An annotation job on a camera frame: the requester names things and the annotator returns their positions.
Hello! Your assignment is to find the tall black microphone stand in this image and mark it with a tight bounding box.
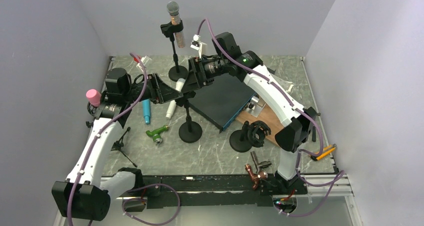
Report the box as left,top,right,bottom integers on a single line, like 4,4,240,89
160,21,188,82

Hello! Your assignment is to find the yellow utility knife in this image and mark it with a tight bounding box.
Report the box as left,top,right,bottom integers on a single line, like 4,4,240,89
310,144,337,161

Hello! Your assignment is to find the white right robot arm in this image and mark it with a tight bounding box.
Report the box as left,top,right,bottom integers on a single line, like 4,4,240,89
182,32,317,194

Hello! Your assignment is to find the black hammer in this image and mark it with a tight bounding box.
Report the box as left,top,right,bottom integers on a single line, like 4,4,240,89
311,112,321,142

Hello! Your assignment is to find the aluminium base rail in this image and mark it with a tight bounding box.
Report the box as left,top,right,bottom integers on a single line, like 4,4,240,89
111,173,362,226

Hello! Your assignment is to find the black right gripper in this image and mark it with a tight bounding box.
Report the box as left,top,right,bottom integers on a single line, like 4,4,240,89
181,56,228,93

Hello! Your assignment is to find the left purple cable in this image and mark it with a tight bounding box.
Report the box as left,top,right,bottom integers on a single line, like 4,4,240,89
66,52,181,226

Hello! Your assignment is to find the white microphone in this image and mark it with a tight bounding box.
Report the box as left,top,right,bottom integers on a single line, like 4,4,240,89
165,78,186,119

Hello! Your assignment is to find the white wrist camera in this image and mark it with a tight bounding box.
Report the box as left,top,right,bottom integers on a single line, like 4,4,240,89
190,34,208,57
133,55,153,67

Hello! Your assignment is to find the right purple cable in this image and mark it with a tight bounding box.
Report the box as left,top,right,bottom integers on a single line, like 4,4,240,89
197,18,345,218

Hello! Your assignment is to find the pink toy microphone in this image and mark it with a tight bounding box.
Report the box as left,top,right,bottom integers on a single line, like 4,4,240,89
85,89,102,107

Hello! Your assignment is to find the blue toy microphone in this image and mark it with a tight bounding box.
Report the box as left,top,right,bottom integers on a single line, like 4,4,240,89
142,99,151,125

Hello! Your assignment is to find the dark blue-edged electronics box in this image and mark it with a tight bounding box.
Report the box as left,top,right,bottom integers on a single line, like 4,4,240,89
184,74,256,131

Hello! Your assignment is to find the short black clip stand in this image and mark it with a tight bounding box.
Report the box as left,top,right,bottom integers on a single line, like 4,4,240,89
177,96,203,143

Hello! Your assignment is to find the silver pipe fitting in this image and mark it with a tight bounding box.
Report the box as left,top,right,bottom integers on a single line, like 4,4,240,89
250,151,274,174

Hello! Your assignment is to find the copper pipe fitting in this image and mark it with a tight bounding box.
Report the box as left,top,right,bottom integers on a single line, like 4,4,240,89
244,164,268,191

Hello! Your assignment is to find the green pipe fitting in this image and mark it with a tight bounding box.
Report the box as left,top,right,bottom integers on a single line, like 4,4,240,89
145,125,169,145

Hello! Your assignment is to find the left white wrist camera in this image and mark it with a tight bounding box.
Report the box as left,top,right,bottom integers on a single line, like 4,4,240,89
133,55,153,67

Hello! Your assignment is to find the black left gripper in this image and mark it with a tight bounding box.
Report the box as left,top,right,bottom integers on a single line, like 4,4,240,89
123,73,184,105

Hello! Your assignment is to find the wooden board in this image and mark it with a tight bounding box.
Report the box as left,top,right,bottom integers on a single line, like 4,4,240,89
236,98,284,146

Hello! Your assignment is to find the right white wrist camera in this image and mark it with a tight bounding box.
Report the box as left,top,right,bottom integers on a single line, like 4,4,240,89
190,34,208,57

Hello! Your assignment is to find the black tripod shock mount stand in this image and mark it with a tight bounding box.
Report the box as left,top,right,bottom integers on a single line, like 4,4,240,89
85,102,138,168

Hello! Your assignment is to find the purple cable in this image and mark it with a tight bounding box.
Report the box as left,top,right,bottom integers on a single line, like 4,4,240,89
197,18,345,218
66,52,181,226

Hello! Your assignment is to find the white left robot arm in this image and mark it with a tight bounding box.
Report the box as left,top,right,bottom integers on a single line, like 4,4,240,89
51,68,183,226

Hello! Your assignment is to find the glitter copper microphone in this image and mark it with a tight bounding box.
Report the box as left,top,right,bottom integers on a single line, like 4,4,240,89
166,1,186,48

